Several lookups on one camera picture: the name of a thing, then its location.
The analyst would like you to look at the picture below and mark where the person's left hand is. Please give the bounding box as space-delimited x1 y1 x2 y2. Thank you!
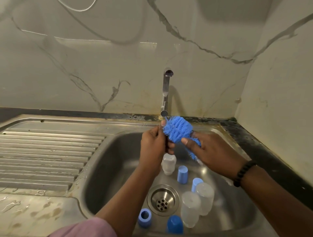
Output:
139 119 169 174

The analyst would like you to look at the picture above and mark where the dark blue dome cap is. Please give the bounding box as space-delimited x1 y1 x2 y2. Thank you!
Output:
167 215 185 234

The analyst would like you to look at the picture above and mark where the white cable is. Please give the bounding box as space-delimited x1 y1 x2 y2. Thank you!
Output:
56 0 98 13

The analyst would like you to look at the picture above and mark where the person's right hand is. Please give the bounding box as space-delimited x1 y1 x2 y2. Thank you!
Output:
181 131 245 180

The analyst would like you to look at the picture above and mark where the translucent bottle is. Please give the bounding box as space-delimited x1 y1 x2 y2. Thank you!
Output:
195 182 215 216
180 191 201 229

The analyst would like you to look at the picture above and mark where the metal sink drain strainer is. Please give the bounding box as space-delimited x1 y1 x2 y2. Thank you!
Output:
147 184 181 216

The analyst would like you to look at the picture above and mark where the blue cylindrical bottle cap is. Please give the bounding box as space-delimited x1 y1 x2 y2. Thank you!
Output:
191 177 203 192
177 165 189 185

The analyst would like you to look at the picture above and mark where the chrome sink faucet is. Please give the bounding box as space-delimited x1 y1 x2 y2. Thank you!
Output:
160 68 174 118

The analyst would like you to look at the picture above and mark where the person's left forearm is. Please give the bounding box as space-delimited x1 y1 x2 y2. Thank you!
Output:
95 166 159 237

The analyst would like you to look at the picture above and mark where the pink shirt sleeve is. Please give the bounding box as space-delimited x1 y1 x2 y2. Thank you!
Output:
49 217 118 237

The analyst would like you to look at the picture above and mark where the black bead bracelet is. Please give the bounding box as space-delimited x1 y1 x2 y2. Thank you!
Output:
233 160 257 188

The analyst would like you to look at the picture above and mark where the blue and white bottle brush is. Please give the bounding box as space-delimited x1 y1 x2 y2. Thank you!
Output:
162 116 202 162

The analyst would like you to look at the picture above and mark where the person's right forearm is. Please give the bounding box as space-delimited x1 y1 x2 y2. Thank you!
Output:
235 166 313 237

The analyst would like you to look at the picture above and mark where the stainless steel sink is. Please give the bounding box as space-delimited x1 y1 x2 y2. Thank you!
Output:
0 115 279 237

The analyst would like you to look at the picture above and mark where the cartoon print baby bottle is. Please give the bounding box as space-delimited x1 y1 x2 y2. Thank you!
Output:
161 153 177 176

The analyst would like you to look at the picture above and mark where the translucent bottle front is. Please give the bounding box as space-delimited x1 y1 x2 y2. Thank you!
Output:
180 191 201 229

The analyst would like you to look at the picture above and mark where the blue ring collar front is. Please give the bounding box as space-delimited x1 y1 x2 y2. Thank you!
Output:
138 208 153 228

